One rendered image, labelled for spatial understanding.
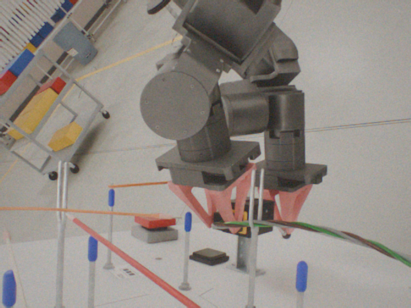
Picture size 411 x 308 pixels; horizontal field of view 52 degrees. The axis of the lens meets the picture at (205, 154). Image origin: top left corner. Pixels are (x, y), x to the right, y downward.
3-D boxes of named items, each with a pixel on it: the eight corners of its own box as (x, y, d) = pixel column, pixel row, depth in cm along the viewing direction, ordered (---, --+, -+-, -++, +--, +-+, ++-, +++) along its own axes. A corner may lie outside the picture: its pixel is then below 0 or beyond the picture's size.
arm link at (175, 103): (279, 25, 41) (207, -27, 40) (293, 42, 31) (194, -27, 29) (213, 120, 46) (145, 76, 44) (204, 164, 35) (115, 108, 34)
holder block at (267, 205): (273, 231, 54) (274, 200, 54) (249, 238, 50) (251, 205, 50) (246, 225, 57) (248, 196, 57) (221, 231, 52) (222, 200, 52)
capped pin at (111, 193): (117, 267, 52) (120, 181, 52) (111, 271, 51) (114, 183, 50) (106, 265, 53) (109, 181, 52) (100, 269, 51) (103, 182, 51)
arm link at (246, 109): (292, 33, 57) (265, 65, 64) (214, 35, 53) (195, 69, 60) (318, 113, 53) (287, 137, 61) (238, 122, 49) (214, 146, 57)
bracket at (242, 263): (265, 272, 53) (268, 233, 53) (255, 277, 51) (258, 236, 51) (236, 263, 56) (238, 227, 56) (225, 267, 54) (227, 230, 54)
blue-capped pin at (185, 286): (194, 288, 46) (198, 211, 46) (185, 292, 45) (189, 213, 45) (184, 285, 47) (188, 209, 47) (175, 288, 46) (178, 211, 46)
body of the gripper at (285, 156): (308, 189, 54) (307, 132, 53) (243, 179, 61) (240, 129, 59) (328, 177, 59) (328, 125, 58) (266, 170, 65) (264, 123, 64)
